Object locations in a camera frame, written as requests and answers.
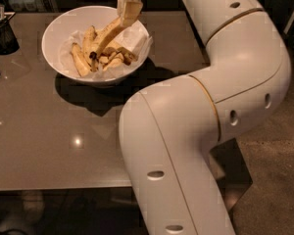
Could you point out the white ceramic bowl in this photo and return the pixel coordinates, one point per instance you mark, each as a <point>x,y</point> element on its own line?
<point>68,28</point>

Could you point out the white paper bowl liner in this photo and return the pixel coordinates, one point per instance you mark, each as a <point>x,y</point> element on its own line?
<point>104,55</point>

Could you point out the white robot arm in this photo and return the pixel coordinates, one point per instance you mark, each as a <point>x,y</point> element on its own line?
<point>168,129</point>

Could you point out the large spotted yellow banana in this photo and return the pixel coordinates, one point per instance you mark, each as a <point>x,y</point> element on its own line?
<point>104,37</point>

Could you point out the upright yellow banana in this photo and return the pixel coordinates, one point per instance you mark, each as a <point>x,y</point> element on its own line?
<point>89,36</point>

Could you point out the black mesh utensil holder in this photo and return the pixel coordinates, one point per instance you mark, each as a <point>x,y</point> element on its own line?
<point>8,41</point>

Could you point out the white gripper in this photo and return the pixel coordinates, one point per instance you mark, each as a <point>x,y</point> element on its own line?
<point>129,11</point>

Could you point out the left lying yellow banana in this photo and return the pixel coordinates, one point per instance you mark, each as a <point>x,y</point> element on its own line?
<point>83,68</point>

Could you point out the small banana pieces cluster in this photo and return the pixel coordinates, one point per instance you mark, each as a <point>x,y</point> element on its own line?
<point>113,56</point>

